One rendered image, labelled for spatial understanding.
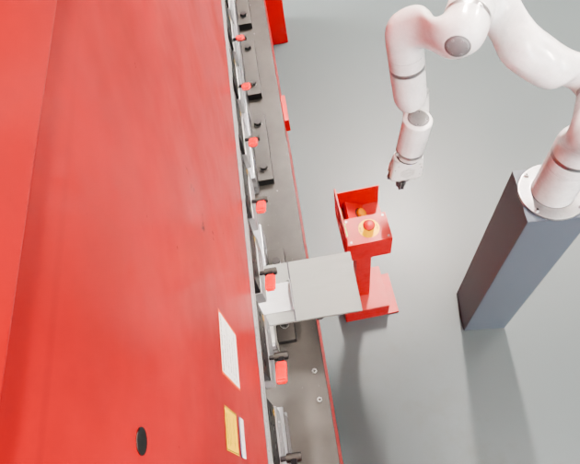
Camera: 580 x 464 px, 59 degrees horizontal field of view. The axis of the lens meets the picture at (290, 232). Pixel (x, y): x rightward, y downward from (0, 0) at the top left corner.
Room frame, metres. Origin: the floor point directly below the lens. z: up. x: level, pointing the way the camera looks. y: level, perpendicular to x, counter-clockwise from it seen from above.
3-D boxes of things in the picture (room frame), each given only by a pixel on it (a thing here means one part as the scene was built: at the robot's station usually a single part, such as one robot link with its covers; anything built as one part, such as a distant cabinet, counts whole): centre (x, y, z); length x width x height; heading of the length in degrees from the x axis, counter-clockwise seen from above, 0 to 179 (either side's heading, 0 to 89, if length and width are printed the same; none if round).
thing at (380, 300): (0.86, -0.29, 0.06); 0.25 x 0.20 x 0.12; 87
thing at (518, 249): (0.67, -0.77, 0.50); 0.18 x 0.18 x 1.00; 80
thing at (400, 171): (0.90, -0.41, 0.98); 0.10 x 0.07 x 0.11; 88
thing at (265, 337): (0.35, 0.15, 1.26); 0.15 x 0.09 x 0.17; 176
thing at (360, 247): (0.86, -0.26, 0.75); 0.20 x 0.16 x 0.18; 177
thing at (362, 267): (0.86, -0.26, 0.39); 0.06 x 0.06 x 0.54; 87
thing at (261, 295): (0.55, 0.13, 1.26); 0.15 x 0.09 x 0.17; 176
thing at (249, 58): (1.57, 0.00, 0.89); 0.30 x 0.05 x 0.03; 176
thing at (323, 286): (0.56, -0.02, 1.00); 0.26 x 0.18 x 0.01; 86
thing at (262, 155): (1.17, 0.03, 0.89); 0.30 x 0.05 x 0.03; 176
